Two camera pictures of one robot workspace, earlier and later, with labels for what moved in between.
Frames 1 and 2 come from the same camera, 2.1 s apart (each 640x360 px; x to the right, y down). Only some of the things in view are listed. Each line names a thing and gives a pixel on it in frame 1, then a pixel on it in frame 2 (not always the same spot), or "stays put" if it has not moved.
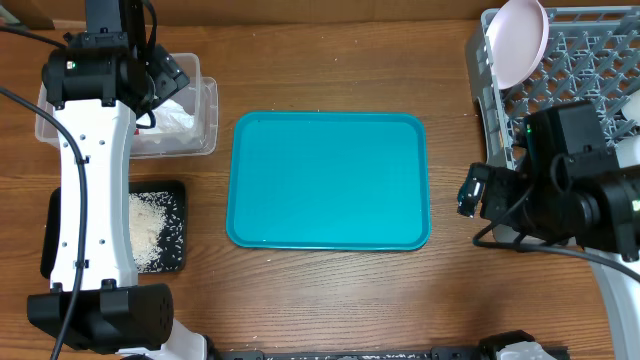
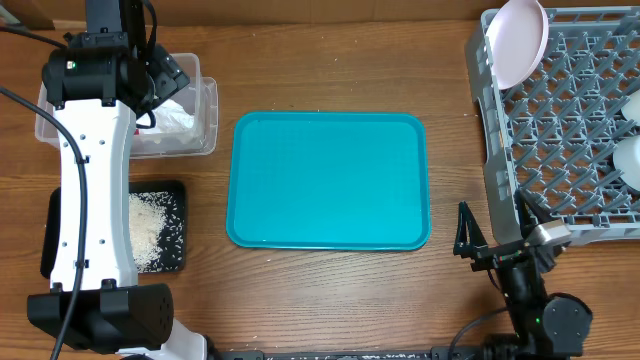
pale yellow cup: (631, 109) stays put
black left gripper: (164, 73) stays put
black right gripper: (501, 183) -> (474, 241)
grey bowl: (628, 151) stays put
